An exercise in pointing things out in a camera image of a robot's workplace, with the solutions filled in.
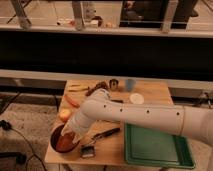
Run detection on cloth-covered white gripper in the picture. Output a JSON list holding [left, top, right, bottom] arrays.
[[60, 109, 95, 144]]

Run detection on red-orange bowl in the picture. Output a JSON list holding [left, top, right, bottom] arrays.
[[56, 132, 79, 153]]

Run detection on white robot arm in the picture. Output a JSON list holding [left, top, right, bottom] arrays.
[[61, 89, 213, 147]]

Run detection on purple bowl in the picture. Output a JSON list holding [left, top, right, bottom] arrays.
[[49, 123, 81, 154]]

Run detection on red-yellow apple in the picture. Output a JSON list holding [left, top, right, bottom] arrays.
[[59, 109, 72, 123]]

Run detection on orange carrot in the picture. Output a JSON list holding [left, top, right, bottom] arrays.
[[64, 94, 80, 108]]

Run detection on yellow banana toy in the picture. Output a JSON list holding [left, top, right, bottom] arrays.
[[68, 85, 89, 92]]

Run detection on black rectangular block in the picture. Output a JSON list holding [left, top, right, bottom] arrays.
[[111, 100, 124, 104]]

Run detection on white round lid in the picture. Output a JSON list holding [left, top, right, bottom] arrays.
[[129, 93, 144, 104]]

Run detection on blue plastic cup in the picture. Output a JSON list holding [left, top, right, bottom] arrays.
[[125, 79, 136, 92]]

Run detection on green plastic tray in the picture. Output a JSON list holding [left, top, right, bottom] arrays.
[[124, 124, 195, 169]]

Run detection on black-handled spatula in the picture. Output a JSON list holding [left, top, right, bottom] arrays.
[[80, 127, 122, 159]]

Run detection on black power cable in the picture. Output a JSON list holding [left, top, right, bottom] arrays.
[[0, 119, 49, 171]]

